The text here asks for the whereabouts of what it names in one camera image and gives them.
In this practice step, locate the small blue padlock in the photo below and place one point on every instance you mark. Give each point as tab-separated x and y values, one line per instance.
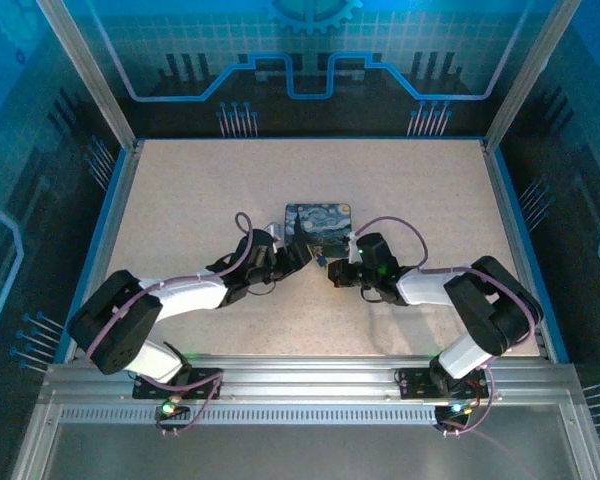
320	260

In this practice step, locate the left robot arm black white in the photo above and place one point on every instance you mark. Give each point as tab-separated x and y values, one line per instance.
130	320

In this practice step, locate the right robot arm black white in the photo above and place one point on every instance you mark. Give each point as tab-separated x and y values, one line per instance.
485	310

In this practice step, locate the right controller board with LED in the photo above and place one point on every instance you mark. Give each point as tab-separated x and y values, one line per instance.
455	412

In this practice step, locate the controller board with led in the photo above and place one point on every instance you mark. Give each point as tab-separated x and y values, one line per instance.
455	412
169	409

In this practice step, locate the left controller board with LED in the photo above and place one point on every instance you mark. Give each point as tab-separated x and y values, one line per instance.
169	409

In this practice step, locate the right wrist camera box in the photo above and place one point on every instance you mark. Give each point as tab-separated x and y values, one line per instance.
353	247

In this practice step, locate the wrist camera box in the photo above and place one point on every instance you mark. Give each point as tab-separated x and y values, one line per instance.
274	232
353	247

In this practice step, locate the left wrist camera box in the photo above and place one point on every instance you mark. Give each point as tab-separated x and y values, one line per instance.
274	232

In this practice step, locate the aluminium mounting rail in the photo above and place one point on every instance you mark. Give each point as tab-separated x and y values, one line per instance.
305	380

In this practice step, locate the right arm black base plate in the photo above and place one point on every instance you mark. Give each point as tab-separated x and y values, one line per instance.
415	382

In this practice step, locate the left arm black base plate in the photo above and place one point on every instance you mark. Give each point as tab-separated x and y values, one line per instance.
205	380

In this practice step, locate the aluminium side rail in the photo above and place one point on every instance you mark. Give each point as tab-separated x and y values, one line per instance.
115	225
510	225

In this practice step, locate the aluminium frame post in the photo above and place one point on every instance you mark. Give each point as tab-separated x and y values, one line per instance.
530	75
90	75

